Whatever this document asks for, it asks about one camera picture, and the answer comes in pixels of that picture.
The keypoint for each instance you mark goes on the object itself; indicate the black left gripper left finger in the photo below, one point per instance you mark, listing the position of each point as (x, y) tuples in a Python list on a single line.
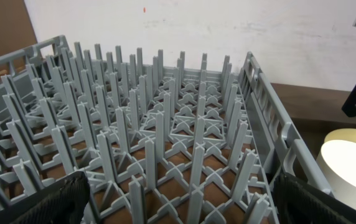
[(62, 202)]

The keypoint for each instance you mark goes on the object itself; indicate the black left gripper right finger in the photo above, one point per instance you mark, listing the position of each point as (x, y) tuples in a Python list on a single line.
[(300, 203)]

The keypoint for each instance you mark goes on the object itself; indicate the white cup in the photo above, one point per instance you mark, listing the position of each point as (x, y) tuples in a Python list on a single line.
[(337, 160)]

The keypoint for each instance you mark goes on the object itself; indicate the grey dishwasher rack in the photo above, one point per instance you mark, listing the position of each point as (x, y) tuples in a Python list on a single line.
[(157, 143)]

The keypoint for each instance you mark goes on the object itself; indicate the yellow plate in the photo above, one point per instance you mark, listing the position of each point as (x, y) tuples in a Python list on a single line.
[(346, 134)]

